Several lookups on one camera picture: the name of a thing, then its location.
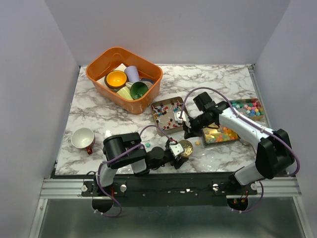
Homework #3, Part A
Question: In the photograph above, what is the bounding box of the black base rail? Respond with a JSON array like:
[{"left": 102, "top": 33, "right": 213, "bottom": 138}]
[{"left": 81, "top": 170, "right": 258, "bottom": 208}]

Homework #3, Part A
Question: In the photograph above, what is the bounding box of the floral patterned cup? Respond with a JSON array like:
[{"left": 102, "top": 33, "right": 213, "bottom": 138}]
[{"left": 140, "top": 78, "right": 155, "bottom": 89}]

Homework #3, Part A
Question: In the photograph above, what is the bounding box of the green bowl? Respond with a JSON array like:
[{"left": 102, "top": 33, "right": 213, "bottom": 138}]
[{"left": 130, "top": 81, "right": 149, "bottom": 100}]

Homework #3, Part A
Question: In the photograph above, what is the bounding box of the gold tin of pastel candies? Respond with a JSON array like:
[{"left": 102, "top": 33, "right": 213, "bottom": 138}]
[{"left": 230, "top": 98, "right": 264, "bottom": 120}]

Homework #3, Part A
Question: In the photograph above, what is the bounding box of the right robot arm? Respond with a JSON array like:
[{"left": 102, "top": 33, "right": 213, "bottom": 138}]
[{"left": 175, "top": 92, "right": 296, "bottom": 194}]

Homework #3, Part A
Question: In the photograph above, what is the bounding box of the tin of lollipops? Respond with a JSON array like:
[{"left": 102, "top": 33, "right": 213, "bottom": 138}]
[{"left": 151, "top": 97, "right": 183, "bottom": 135}]

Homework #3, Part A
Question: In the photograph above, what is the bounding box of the white teacup red handle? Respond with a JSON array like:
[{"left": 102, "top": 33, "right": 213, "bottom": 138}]
[{"left": 71, "top": 128, "right": 95, "bottom": 155}]

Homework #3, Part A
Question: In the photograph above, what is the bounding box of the lavender cup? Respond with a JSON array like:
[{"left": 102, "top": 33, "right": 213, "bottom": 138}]
[{"left": 124, "top": 65, "right": 140, "bottom": 83}]

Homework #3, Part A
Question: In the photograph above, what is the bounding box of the orange-lined dark bowl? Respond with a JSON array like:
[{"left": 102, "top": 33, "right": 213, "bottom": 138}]
[{"left": 105, "top": 70, "right": 128, "bottom": 89}]

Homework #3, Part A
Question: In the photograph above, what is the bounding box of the gold jar lid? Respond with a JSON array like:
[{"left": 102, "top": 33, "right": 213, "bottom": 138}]
[{"left": 179, "top": 140, "right": 193, "bottom": 157}]

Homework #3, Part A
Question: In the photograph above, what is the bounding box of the gold tin of translucent candies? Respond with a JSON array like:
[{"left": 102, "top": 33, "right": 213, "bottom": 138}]
[{"left": 202, "top": 124, "right": 238, "bottom": 148}]

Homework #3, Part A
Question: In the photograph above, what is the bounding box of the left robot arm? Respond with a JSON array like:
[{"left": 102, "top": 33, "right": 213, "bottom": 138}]
[{"left": 93, "top": 132, "right": 188, "bottom": 196}]

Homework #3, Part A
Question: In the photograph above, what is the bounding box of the orange plastic bin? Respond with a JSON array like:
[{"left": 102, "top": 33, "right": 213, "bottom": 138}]
[{"left": 86, "top": 47, "right": 163, "bottom": 115}]

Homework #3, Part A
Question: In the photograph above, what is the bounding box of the steel scoop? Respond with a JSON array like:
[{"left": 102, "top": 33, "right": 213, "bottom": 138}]
[{"left": 239, "top": 137, "right": 251, "bottom": 146}]

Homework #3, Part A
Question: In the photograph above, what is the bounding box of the pale yellow cup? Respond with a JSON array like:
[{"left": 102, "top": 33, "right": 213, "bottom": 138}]
[{"left": 117, "top": 86, "right": 134, "bottom": 101}]

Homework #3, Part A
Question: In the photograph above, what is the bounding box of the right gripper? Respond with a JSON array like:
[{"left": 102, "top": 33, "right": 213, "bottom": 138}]
[{"left": 183, "top": 113, "right": 213, "bottom": 139}]

